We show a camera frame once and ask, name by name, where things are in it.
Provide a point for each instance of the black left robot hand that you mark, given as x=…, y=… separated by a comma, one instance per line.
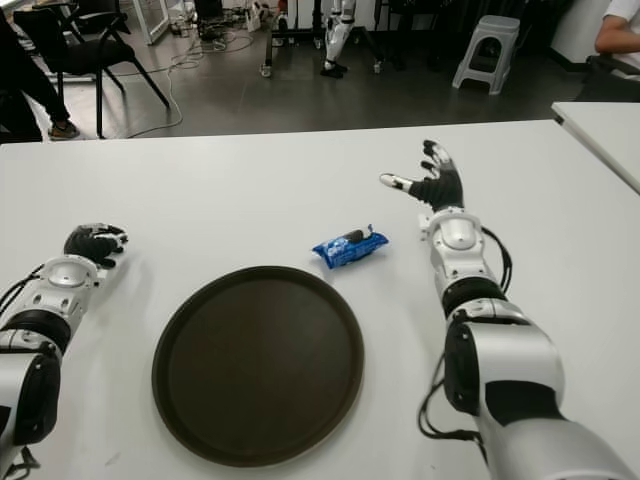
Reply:
x=92, y=245

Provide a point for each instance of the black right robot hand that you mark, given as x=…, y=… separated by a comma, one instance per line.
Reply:
x=442, y=187

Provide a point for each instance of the blue Oreo cookie pack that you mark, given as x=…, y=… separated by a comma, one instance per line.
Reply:
x=350, y=248

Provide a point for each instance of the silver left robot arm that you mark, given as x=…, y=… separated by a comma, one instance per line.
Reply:
x=65, y=275

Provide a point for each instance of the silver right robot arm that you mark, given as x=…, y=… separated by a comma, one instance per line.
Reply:
x=505, y=350

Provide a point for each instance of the grey plastic stool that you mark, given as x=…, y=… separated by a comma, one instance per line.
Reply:
x=492, y=30

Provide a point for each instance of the white side table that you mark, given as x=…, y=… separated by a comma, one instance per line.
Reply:
x=605, y=130

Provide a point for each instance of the person in dark clothes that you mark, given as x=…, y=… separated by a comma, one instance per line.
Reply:
x=30, y=75

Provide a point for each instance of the white humanoid robot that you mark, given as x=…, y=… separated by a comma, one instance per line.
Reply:
x=336, y=35

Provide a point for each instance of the black metal chair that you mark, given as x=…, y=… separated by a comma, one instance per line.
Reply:
x=107, y=50

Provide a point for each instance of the black office chair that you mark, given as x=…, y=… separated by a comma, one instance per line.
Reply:
x=610, y=75

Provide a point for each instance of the round dark brown tray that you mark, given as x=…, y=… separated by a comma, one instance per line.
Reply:
x=260, y=360

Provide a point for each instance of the white framed board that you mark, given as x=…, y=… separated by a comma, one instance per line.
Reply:
x=160, y=27

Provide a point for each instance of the person in white shirt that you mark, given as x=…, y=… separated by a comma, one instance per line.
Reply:
x=620, y=30

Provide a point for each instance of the black rolling frame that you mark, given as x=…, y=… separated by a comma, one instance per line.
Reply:
x=267, y=45

